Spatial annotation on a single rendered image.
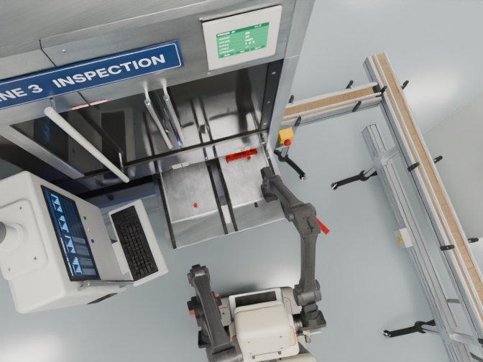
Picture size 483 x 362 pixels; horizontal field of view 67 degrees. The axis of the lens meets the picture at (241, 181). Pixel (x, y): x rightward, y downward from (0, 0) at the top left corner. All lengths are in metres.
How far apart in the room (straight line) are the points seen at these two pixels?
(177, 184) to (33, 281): 0.92
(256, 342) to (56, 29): 1.22
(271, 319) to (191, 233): 0.73
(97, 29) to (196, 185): 1.23
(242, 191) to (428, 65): 2.32
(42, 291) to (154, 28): 0.96
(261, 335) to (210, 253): 1.47
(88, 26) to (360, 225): 2.49
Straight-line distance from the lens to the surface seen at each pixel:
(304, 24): 1.18
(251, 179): 2.07
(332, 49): 3.59
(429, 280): 2.60
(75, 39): 1.04
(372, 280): 3.05
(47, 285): 1.48
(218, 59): 1.17
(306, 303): 1.64
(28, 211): 1.51
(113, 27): 1.03
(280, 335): 1.52
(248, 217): 2.02
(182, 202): 2.06
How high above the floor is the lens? 2.88
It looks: 75 degrees down
